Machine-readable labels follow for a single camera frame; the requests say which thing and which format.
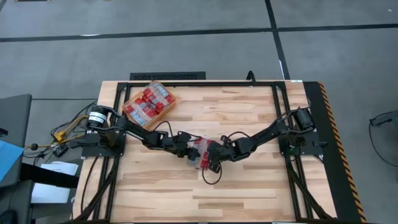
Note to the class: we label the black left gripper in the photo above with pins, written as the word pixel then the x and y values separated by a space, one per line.
pixel 180 149

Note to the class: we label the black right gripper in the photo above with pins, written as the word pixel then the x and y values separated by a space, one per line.
pixel 233 151

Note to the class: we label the red popcorn bag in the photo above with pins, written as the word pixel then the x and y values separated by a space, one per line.
pixel 168 99
pixel 130 109
pixel 203 146
pixel 149 92
pixel 151 112

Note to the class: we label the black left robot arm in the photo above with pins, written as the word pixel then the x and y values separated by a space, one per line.
pixel 140 132

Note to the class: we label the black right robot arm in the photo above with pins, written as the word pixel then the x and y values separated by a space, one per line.
pixel 264 133

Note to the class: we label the black floor vent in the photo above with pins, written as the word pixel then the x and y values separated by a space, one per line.
pixel 168 76

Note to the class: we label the small black adapter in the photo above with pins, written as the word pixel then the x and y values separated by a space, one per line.
pixel 60 151

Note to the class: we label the white paper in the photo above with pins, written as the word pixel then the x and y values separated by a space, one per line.
pixel 53 196

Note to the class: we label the black armrest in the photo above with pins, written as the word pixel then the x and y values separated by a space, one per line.
pixel 46 175

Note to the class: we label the grey floor object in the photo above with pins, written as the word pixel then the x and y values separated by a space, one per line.
pixel 387 117

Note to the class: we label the grey chair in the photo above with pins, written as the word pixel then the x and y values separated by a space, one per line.
pixel 15 118

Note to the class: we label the blue sheet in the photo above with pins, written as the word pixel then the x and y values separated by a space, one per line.
pixel 9 155

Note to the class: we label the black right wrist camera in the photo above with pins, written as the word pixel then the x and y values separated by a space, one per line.
pixel 226 140

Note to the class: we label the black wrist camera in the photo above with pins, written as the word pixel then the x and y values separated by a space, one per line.
pixel 184 137
pixel 226 140

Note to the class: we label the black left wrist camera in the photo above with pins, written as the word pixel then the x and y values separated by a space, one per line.
pixel 184 137

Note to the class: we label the black table frame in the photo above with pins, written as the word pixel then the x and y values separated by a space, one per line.
pixel 202 84

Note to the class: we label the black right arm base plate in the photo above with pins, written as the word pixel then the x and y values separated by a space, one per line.
pixel 311 149

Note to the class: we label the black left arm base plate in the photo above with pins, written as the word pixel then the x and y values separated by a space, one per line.
pixel 93 149

